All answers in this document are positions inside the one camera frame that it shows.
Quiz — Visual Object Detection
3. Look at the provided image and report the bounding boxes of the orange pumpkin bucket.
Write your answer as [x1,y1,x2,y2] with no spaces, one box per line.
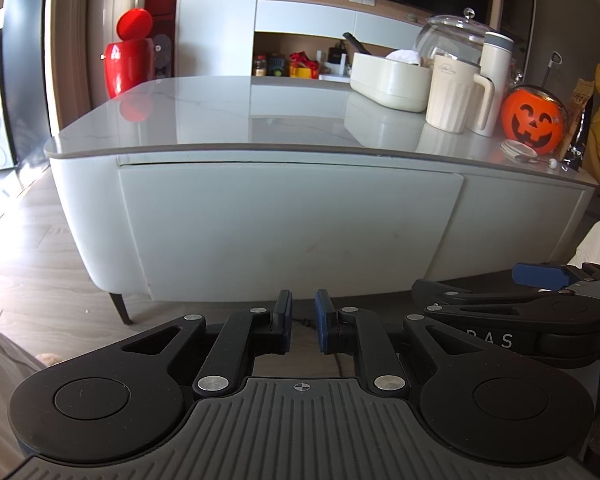
[500,84,567,155]

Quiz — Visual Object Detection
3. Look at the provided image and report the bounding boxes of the white wall shelf unit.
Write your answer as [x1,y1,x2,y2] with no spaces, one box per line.
[174,0,498,77]

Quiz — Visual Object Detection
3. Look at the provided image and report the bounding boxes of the white marble-top cabinet table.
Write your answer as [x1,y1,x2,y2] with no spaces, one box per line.
[45,76,596,304]

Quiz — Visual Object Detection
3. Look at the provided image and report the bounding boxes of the small spice jar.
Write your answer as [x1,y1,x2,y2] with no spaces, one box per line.
[253,54,268,77]

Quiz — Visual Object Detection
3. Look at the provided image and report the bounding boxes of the red yellow toy truck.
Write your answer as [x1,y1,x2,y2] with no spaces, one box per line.
[289,51,320,79]

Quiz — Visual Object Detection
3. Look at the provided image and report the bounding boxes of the white tall thermos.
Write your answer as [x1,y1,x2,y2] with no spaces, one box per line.
[466,32,514,136]

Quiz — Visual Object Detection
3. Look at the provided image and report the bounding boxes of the cream ribbed mug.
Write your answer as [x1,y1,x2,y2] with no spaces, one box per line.
[426,54,495,133]

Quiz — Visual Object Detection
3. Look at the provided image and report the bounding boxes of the red trash bin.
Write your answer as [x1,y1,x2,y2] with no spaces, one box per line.
[102,8,156,99]

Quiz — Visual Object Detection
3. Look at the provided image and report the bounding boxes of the white oval tissue box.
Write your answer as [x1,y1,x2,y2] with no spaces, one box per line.
[350,52,432,113]

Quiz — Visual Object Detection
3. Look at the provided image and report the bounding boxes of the glass jar with nuts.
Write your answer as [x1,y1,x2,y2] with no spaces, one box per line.
[413,8,492,67]

